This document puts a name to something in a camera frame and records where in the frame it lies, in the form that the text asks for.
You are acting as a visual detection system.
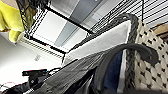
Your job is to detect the big yellow plush toy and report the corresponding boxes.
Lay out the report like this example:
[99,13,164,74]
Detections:
[0,0,26,44]

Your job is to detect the black bag with grey print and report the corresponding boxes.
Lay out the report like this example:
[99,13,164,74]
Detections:
[31,46,114,94]

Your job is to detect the dark blue plush toy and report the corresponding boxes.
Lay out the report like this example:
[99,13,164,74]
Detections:
[101,54,126,93]

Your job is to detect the black wire shelf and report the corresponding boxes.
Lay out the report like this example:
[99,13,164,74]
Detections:
[14,0,168,64]

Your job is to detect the tan cardboard box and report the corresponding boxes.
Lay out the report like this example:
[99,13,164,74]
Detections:
[153,23,168,37]

